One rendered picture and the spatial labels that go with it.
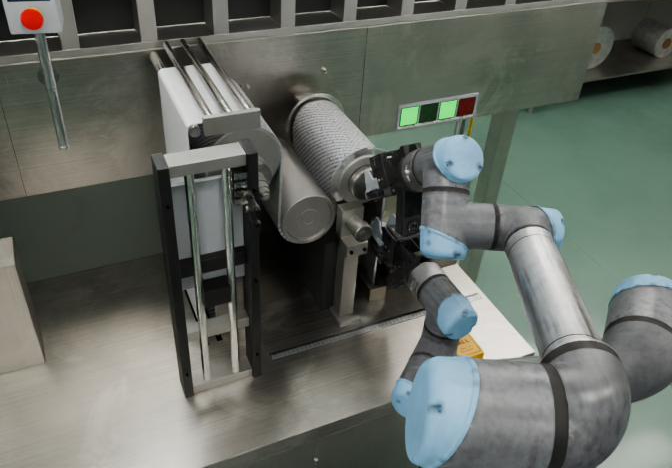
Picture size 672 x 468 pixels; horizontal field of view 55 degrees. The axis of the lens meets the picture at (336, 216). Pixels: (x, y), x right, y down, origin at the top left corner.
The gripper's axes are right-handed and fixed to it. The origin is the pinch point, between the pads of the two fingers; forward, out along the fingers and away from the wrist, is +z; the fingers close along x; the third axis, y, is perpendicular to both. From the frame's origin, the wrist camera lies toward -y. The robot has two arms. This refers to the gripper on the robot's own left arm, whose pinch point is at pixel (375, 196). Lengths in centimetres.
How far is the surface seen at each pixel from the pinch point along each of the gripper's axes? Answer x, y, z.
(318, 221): 10.6, -2.4, 7.2
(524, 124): -225, 32, 230
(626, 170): -248, -11, 178
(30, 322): 69, -9, 21
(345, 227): 5.9, -4.9, 4.9
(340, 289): 6.1, -18.2, 15.5
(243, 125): 27.0, 16.4, -12.0
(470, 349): -15.9, -36.9, 3.7
